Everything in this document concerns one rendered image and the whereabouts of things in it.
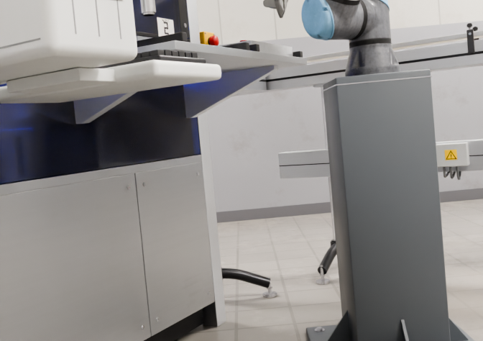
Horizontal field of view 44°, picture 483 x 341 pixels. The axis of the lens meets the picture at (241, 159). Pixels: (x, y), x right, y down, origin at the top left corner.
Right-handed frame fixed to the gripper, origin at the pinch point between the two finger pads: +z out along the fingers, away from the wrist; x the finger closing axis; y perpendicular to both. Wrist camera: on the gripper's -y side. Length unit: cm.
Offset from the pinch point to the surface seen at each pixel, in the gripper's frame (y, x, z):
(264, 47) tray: 0.6, 13.1, 10.9
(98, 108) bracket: 29, 51, 25
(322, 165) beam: 26, -84, 53
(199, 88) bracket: 31.7, 0.9, 19.1
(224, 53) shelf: -2.0, 39.4, 14.8
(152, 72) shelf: -16, 87, 23
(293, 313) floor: 18, -26, 101
